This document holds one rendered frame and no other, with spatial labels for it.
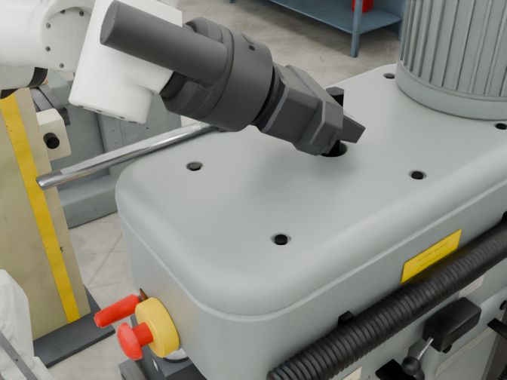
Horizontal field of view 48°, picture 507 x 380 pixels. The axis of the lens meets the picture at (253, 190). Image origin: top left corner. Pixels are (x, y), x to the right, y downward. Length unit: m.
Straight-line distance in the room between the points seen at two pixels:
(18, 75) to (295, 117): 0.33
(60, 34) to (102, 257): 2.88
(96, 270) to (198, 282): 2.85
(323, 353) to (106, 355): 2.43
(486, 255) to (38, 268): 2.33
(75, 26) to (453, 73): 0.41
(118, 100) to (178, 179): 0.14
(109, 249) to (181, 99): 2.97
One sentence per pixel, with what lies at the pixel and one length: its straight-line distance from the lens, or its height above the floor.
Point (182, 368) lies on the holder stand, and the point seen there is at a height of 1.10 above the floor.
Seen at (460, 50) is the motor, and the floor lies 1.97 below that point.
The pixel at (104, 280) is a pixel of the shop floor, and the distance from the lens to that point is 3.26.
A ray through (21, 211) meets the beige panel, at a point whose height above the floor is 0.76.
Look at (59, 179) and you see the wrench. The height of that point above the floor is 1.90.
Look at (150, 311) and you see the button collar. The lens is 0.59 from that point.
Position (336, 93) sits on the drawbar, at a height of 1.96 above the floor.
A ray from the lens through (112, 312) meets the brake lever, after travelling 0.71.
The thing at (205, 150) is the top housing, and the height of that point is 1.89.
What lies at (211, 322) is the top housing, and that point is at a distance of 0.50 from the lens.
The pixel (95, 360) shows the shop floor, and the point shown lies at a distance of 2.91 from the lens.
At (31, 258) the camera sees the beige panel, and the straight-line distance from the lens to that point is 2.73.
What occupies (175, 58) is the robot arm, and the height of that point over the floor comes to 2.05.
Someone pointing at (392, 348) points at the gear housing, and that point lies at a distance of 0.72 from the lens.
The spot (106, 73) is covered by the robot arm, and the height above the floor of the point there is 2.03.
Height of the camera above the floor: 2.22
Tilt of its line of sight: 36 degrees down
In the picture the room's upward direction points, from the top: 1 degrees counter-clockwise
